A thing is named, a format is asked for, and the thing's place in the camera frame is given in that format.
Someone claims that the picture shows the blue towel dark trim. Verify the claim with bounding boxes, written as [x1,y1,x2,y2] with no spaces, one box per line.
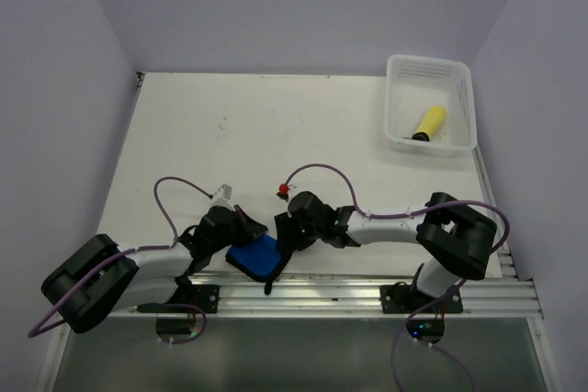
[225,234,292,296]

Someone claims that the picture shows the yellow towel black trim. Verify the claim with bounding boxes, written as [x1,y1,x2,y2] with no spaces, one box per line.
[410,106,447,142]

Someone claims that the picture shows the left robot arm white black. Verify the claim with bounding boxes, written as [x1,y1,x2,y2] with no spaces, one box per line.
[40,206,268,333]

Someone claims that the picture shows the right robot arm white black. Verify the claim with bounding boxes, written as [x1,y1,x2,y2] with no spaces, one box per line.
[275,191,497,312]

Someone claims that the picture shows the white plastic basket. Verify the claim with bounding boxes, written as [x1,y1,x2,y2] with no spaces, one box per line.
[383,54,478,157]

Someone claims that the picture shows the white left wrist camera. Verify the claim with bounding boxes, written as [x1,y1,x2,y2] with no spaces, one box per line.
[210,184,233,210]

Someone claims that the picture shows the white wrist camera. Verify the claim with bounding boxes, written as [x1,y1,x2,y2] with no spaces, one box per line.
[277,183,296,201]
[210,184,233,210]

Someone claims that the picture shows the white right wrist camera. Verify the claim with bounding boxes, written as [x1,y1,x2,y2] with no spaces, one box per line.
[277,183,296,201]

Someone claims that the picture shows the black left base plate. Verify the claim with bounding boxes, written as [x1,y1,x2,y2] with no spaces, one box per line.
[137,285,220,314]

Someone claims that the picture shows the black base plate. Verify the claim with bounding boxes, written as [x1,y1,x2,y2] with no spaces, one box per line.
[137,285,220,314]
[379,281,464,314]

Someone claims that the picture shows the aluminium mounting rail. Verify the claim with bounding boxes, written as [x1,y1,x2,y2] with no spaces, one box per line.
[185,273,542,319]

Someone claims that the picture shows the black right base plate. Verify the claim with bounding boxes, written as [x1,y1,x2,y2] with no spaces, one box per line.
[379,281,464,314]

